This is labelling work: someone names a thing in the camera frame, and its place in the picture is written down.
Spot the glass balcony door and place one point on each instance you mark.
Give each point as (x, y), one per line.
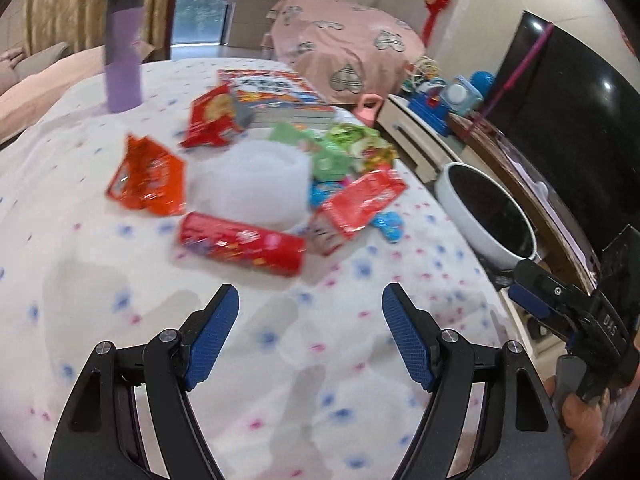
(200, 10)

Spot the golden curtain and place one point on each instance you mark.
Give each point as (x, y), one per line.
(75, 5)

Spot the green milk carton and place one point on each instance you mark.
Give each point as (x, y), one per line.
(327, 162)

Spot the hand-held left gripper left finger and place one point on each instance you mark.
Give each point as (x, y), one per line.
(212, 340)

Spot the black television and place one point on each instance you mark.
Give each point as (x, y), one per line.
(575, 125)

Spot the blue candy wrapper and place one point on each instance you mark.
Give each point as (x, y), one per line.
(325, 192)
(390, 226)

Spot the white dotted tablecloth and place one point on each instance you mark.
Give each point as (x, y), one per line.
(300, 360)

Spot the blue spiky ball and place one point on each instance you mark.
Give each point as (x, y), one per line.
(484, 82)

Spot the white foam net sleeve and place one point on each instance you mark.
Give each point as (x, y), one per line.
(250, 180)

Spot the white television cabinet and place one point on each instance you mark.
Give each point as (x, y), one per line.
(415, 135)

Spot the person's right hand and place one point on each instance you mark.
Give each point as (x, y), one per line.
(580, 422)

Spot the white bin with black liner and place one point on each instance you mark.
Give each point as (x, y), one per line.
(487, 210)

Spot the pink heart print cover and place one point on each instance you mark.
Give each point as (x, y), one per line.
(340, 40)

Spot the purple tumbler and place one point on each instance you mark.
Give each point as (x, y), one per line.
(122, 60)

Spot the red flat snack wrapper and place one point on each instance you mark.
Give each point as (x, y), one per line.
(357, 205)

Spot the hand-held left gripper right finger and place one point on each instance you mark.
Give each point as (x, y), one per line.
(407, 340)

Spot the orange snack packet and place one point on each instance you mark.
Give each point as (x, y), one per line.
(147, 177)

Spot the toy ferris wheel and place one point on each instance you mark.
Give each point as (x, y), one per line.
(424, 67)

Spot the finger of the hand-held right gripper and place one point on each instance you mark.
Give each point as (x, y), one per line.
(545, 290)

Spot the pink kettlebell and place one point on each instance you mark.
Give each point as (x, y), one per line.
(369, 110)

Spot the blue toy machine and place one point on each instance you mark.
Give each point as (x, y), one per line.
(440, 102)

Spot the red biscuit packet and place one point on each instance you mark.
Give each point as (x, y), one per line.
(212, 117)

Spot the green drink pouch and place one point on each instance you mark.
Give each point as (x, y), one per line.
(357, 140)

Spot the red tube snack packet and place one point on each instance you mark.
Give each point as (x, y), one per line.
(240, 242)

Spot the red hanging decoration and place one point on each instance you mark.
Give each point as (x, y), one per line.
(440, 0)

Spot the pink stick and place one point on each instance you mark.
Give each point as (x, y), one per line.
(510, 80)

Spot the colourful children's book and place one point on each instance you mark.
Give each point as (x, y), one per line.
(270, 91)

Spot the beige sofa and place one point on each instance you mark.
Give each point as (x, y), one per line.
(40, 80)

